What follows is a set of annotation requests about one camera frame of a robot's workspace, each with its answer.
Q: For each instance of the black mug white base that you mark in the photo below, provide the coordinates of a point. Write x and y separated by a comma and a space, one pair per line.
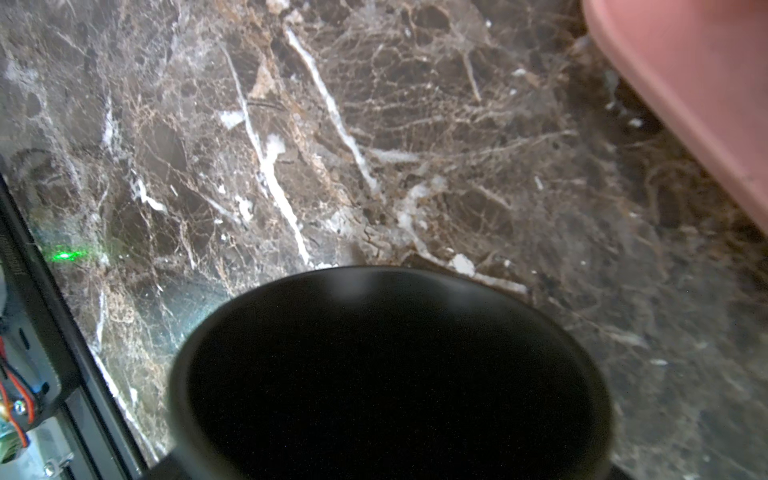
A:
372, 372

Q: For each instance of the pink rectangular tray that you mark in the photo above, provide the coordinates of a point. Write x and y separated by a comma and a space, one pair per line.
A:
701, 66

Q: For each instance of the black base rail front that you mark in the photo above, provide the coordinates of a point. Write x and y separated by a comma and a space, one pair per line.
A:
58, 398

